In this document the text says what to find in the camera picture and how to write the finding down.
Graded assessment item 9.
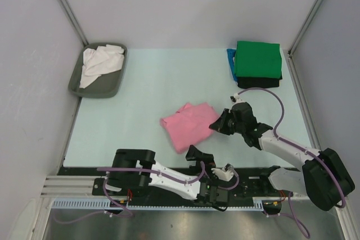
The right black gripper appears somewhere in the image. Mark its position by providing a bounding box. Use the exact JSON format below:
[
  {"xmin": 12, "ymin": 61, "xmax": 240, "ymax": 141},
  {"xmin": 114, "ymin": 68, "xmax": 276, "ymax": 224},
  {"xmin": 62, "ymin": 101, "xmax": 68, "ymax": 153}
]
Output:
[{"xmin": 210, "ymin": 108, "xmax": 245, "ymax": 135}]

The pink t shirt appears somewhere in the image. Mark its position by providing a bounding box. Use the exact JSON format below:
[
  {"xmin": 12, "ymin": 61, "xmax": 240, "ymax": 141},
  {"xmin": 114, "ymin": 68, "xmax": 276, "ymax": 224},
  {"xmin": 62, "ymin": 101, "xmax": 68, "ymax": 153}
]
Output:
[{"xmin": 160, "ymin": 102, "xmax": 219, "ymax": 154}]

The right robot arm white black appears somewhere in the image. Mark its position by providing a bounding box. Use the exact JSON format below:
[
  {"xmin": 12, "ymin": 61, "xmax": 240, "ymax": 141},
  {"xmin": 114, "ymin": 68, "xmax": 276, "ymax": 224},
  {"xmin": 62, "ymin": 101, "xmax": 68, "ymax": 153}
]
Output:
[{"xmin": 209, "ymin": 102, "xmax": 355, "ymax": 211}]

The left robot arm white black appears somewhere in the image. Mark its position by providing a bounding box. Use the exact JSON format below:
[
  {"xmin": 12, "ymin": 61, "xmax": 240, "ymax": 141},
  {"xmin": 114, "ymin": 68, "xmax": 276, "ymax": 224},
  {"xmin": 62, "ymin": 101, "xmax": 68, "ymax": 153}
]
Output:
[{"xmin": 97, "ymin": 145, "xmax": 229, "ymax": 211}]

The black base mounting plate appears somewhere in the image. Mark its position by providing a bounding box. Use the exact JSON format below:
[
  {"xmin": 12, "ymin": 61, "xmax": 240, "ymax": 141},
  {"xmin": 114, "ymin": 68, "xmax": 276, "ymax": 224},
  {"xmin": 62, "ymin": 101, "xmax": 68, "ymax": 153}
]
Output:
[{"xmin": 58, "ymin": 166, "xmax": 288, "ymax": 206}]

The black folded t shirt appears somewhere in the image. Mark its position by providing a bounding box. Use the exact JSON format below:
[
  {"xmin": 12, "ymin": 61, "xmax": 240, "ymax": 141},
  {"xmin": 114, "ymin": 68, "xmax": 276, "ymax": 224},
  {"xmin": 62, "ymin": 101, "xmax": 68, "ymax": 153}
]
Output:
[{"xmin": 237, "ymin": 76, "xmax": 282, "ymax": 89}]

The green folded t shirt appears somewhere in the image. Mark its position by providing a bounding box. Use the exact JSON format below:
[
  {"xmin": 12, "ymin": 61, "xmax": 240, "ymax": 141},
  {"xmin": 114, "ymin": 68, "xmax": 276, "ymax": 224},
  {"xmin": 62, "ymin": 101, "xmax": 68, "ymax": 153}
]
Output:
[{"xmin": 234, "ymin": 40, "xmax": 282, "ymax": 79}]

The blue folded t shirt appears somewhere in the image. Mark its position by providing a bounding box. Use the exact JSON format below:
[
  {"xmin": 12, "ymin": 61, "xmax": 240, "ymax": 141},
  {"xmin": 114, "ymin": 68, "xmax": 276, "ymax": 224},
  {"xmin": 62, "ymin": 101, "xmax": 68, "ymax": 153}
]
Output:
[{"xmin": 227, "ymin": 48, "xmax": 237, "ymax": 82}]

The grey fabric basket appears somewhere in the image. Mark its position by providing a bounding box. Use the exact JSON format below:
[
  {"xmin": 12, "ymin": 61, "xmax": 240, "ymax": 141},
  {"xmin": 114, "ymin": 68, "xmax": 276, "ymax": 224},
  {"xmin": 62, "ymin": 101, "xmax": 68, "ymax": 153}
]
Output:
[{"xmin": 68, "ymin": 42, "xmax": 128, "ymax": 98}]

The white t shirt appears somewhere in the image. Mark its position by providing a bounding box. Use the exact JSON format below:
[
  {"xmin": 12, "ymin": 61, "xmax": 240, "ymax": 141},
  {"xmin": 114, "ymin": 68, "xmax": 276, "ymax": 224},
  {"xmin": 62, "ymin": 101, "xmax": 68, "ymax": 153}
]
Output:
[{"xmin": 79, "ymin": 44, "xmax": 125, "ymax": 89}]

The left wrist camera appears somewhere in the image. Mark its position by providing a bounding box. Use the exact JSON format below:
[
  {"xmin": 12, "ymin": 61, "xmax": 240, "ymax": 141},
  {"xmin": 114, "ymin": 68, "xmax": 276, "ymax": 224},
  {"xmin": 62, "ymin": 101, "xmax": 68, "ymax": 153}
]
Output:
[{"xmin": 211, "ymin": 164, "xmax": 234, "ymax": 182}]

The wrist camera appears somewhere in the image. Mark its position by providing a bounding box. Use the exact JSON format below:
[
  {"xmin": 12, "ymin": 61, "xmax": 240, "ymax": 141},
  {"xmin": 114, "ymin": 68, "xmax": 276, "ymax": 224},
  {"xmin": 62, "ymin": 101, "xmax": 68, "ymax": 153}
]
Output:
[
  {"xmin": 230, "ymin": 93, "xmax": 246, "ymax": 105},
  {"xmin": 211, "ymin": 164, "xmax": 234, "ymax": 182}
]

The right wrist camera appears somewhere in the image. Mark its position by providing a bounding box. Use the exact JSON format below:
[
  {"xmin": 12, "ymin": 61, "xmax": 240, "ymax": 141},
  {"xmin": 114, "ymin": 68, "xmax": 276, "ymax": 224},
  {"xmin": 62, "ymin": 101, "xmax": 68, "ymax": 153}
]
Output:
[{"xmin": 230, "ymin": 93, "xmax": 246, "ymax": 105}]

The white slotted cable duct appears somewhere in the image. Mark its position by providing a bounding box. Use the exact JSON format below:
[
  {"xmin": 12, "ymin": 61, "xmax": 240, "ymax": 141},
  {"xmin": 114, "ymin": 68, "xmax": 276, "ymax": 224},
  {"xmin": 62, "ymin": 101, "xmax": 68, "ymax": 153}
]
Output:
[{"xmin": 51, "ymin": 198, "xmax": 282, "ymax": 211}]

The right aluminium frame post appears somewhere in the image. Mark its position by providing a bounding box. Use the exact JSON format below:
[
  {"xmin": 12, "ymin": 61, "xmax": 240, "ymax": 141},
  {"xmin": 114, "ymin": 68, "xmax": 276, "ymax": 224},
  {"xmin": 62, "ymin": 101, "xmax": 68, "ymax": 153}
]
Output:
[{"xmin": 287, "ymin": 0, "xmax": 325, "ymax": 57}]

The aluminium frame post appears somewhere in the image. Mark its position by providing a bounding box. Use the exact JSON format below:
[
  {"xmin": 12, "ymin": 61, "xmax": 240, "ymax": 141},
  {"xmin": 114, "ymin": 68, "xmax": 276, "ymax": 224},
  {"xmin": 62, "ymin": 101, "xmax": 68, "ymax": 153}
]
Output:
[
  {"xmin": 58, "ymin": 0, "xmax": 89, "ymax": 47},
  {"xmin": 287, "ymin": 0, "xmax": 325, "ymax": 57}
]

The left aluminium frame post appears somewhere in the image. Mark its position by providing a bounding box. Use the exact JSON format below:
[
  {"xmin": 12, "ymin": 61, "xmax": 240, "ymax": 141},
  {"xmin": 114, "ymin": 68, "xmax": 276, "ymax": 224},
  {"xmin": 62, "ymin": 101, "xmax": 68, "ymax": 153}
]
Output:
[{"xmin": 58, "ymin": 0, "xmax": 89, "ymax": 47}]

